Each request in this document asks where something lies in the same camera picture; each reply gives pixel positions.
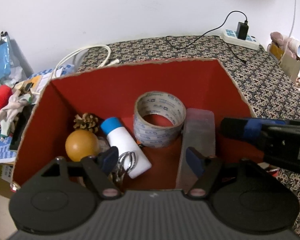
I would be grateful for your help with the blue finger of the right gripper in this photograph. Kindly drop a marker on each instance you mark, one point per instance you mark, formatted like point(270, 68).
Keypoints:
point(244, 128)

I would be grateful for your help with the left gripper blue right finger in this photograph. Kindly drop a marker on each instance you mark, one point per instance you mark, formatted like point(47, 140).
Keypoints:
point(195, 161)

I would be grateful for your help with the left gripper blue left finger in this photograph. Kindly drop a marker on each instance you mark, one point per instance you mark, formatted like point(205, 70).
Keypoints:
point(107, 161)

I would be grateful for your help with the translucent plastic case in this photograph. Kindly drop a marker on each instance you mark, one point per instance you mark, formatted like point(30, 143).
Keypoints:
point(198, 132)

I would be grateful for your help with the red cardboard box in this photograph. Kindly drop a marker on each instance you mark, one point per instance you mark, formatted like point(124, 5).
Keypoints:
point(112, 92)

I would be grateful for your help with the clear packing tape roll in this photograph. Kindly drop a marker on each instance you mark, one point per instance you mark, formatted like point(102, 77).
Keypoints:
point(158, 118)

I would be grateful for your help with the white bottle blue cap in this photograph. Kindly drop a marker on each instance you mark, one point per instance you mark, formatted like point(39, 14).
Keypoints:
point(135, 163)

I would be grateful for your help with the wooden gourd stamp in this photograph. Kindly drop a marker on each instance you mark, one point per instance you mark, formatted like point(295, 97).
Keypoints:
point(80, 144)

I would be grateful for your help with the pine cone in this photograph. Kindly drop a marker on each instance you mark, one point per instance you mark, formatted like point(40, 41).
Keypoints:
point(88, 121)

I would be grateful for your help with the patterned floral table cloth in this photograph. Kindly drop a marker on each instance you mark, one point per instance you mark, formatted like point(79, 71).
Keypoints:
point(266, 87)

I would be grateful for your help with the beige paper gift bag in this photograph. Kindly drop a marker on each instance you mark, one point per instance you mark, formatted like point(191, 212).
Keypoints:
point(289, 65)

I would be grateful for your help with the white rolled paper tube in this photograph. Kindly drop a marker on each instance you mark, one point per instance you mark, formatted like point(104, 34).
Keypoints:
point(294, 46)

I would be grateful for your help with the pink plush toy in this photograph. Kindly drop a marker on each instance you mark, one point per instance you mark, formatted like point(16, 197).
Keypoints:
point(283, 42)

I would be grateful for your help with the black power adapter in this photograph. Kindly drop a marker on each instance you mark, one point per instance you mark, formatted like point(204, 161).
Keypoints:
point(242, 30)

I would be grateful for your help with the blue checkered cloth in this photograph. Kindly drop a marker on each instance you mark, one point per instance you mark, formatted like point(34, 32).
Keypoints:
point(6, 155)

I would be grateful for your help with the white crumpled cloth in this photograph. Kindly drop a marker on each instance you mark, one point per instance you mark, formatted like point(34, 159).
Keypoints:
point(16, 104)

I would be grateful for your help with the blue foil bag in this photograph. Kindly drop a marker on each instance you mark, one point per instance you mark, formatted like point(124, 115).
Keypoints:
point(13, 65)

